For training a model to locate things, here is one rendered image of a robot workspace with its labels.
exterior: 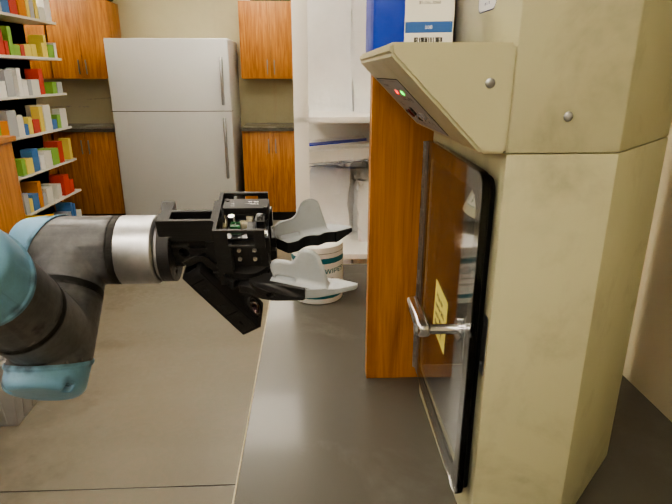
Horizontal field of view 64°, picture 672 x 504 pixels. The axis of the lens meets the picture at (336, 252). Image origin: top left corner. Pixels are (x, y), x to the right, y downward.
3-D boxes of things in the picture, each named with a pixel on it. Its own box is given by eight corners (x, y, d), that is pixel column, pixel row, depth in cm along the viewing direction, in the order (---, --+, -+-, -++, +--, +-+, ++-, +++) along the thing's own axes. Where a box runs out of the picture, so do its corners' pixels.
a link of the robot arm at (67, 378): (-44, 377, 44) (-9, 258, 49) (19, 404, 54) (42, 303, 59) (55, 376, 45) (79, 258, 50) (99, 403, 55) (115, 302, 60)
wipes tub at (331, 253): (341, 285, 145) (341, 231, 140) (344, 304, 133) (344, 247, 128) (293, 285, 144) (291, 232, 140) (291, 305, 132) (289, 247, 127)
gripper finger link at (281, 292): (299, 298, 54) (222, 277, 57) (299, 309, 55) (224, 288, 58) (316, 270, 58) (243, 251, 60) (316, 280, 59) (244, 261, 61)
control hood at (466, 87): (433, 124, 82) (437, 54, 78) (507, 154, 51) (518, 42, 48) (358, 124, 81) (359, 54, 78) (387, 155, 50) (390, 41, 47)
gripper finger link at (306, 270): (350, 269, 51) (263, 247, 54) (348, 312, 55) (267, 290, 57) (360, 250, 54) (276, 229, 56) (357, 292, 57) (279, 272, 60)
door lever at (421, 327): (444, 309, 71) (445, 291, 70) (461, 343, 62) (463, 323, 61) (403, 309, 71) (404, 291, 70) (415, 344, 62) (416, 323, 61)
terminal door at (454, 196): (419, 369, 94) (432, 138, 81) (461, 501, 65) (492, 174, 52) (414, 369, 94) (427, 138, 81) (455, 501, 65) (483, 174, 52)
